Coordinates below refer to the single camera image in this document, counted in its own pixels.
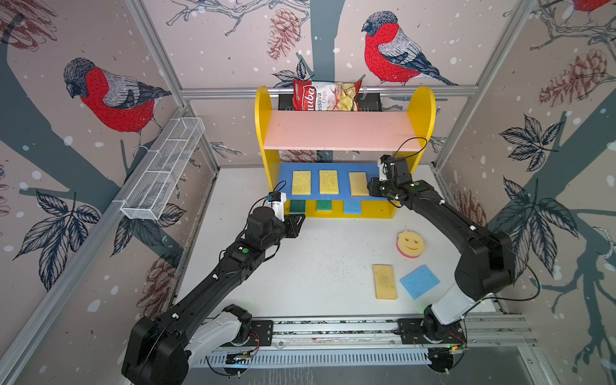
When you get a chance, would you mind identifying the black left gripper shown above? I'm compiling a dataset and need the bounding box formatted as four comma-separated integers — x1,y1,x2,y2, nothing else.
261,212,306,252

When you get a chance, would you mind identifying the dark green sponge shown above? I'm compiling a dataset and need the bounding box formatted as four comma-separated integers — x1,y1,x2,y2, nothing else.
290,200,306,214

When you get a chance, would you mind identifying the orange yellow sponge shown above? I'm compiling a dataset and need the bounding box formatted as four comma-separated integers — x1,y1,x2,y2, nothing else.
348,172,370,197

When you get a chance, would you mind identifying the light green sponge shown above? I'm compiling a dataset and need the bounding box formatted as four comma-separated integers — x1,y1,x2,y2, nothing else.
316,200,333,212

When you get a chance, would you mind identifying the blue sponge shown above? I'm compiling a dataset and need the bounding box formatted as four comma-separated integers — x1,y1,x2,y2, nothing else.
343,201,363,216
400,265,441,300

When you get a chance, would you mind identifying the tan sponge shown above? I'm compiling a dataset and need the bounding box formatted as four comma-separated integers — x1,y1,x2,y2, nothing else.
372,264,398,300

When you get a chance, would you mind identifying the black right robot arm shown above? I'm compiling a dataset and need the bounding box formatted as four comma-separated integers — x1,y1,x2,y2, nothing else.
367,155,516,342

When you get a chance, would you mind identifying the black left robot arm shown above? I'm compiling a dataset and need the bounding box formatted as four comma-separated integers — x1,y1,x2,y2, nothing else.
121,190,306,384

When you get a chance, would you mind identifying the yellow shelf unit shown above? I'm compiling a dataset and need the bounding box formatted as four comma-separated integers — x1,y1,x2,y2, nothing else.
254,87,436,219

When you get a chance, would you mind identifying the round smiley face sponge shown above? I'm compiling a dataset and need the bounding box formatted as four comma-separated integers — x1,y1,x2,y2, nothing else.
396,230,426,258

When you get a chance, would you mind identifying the red cassava chips bag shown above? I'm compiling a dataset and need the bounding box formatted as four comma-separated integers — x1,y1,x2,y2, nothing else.
293,80,362,112

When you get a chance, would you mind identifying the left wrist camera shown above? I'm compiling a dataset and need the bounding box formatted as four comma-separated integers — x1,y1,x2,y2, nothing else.
266,191,287,214

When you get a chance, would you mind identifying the black wire basket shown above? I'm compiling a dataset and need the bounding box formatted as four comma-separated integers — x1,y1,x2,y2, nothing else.
278,93,383,112

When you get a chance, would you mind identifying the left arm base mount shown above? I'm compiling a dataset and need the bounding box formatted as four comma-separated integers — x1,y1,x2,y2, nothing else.
218,304,274,348

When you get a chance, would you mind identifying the aluminium rail frame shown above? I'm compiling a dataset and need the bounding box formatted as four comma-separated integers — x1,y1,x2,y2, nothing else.
136,313,535,353

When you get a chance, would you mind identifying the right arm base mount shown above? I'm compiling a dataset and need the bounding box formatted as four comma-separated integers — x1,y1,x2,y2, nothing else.
395,318,467,345

